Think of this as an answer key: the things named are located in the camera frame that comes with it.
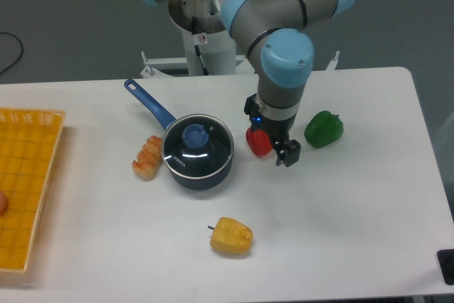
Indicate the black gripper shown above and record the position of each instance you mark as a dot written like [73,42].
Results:
[276,123]

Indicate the glass lid blue knob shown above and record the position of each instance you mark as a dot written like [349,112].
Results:
[197,147]

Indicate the yellow woven basket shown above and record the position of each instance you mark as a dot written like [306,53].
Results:
[29,142]

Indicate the green toy bell pepper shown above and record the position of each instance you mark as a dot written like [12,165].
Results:
[324,129]

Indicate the orange toy shrimp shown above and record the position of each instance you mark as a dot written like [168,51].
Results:
[148,159]

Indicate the yellow toy bell pepper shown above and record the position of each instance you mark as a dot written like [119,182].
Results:
[230,236]

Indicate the red toy bell pepper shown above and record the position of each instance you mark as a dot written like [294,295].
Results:
[258,142]

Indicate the dark blue saucepan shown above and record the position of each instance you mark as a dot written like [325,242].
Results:
[164,117]

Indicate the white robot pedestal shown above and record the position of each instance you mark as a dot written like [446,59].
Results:
[264,30]

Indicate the black device table edge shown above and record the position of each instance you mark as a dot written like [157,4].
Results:
[446,262]

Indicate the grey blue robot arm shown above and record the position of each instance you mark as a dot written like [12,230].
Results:
[282,89]

